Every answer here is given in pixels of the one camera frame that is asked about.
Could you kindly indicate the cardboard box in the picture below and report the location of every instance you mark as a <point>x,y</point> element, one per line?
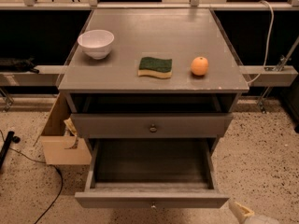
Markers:
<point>60,146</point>

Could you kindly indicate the orange fruit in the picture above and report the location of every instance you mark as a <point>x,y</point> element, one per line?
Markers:
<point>199,66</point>

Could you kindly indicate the black bar on floor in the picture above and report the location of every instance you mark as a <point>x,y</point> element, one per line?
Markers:
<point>11,138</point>

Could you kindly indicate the black object on left rail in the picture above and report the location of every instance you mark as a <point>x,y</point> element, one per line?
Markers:
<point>17,65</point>

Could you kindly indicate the grey wooden drawer cabinet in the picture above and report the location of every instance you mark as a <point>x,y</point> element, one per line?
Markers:
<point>112,85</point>

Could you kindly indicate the grey drawer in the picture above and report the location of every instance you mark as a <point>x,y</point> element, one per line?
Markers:
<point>151,173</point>
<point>151,125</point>

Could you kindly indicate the grey top drawer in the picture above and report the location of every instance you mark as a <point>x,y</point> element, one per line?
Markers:
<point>151,125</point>

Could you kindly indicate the white ceramic bowl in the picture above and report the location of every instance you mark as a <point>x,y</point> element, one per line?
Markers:
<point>97,44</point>

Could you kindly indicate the green and yellow sponge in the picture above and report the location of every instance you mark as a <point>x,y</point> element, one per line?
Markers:
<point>155,67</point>

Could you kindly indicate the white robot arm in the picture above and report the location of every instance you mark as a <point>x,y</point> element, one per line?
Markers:
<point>260,219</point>

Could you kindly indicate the yellow foam-covered gripper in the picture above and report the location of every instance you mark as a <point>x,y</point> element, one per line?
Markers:
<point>241,211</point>

